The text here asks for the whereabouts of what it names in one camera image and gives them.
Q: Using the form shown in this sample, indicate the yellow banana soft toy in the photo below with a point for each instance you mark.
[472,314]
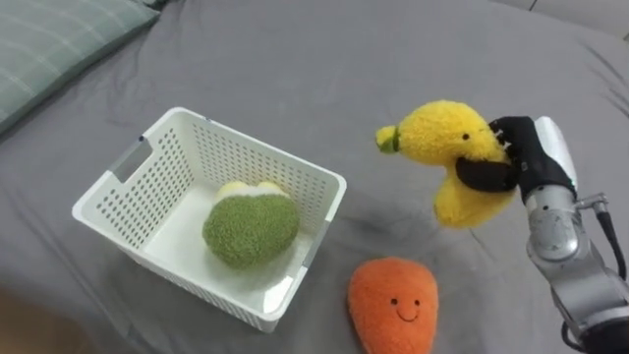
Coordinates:
[442,137]

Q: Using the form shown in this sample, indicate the green checked pillow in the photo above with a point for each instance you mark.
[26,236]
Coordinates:
[54,49]

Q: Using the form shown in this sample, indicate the grey bed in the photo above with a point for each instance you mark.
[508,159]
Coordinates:
[314,88]

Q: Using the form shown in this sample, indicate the green avocado soft toy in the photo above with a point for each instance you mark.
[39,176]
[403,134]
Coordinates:
[250,231]

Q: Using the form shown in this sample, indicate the orange smiling fruit soft toy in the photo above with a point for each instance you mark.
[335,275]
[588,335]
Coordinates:
[393,307]

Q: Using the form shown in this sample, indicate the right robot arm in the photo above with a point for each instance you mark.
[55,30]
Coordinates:
[570,255]

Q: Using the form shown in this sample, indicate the white perforated plastic basket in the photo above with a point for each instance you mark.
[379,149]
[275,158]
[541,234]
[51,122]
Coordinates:
[162,196]

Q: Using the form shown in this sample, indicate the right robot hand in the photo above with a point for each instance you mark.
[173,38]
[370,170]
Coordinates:
[533,157]

